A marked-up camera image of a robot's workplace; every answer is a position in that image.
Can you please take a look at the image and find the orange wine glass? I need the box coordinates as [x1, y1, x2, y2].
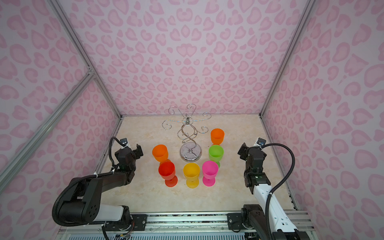
[211, 129, 225, 145]
[152, 145, 169, 164]

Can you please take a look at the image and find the green plastic wine glass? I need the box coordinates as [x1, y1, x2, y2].
[209, 145, 224, 168]

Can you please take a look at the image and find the red plastic wine glass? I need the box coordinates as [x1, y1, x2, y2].
[158, 162, 178, 188]

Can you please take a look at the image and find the pink plastic wine glass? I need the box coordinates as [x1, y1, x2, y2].
[202, 161, 219, 187]

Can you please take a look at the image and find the yellow plastic wine glass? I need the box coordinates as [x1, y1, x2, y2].
[183, 163, 200, 189]

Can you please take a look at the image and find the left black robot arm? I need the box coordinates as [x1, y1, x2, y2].
[52, 137, 144, 231]

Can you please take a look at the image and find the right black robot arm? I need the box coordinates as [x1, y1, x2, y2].
[238, 138, 309, 240]

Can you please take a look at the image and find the chrome wine glass rack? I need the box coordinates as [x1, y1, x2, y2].
[162, 104, 212, 163]

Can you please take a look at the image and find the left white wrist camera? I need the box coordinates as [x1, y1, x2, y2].
[121, 144, 132, 152]

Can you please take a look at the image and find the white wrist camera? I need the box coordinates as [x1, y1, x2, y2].
[254, 138, 266, 148]
[121, 144, 132, 152]

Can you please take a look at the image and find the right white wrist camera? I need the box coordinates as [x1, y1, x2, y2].
[254, 138, 266, 148]

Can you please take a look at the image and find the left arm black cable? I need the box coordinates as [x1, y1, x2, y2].
[51, 136, 125, 228]

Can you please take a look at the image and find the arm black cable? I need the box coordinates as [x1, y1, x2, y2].
[260, 142, 296, 240]
[51, 136, 125, 228]

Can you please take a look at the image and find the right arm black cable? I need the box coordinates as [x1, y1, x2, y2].
[260, 142, 296, 240]

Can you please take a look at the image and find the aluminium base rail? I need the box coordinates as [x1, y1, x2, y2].
[55, 209, 319, 240]

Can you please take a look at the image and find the aluminium frame diagonal beam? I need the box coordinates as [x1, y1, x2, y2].
[1, 70, 95, 193]

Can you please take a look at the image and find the aluminium frame left post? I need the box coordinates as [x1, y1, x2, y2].
[46, 0, 124, 120]

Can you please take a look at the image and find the aluminium frame post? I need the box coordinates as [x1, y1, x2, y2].
[46, 0, 124, 120]
[259, 0, 318, 119]

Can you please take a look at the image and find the aluminium frame right post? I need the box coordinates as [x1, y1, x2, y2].
[259, 0, 318, 119]

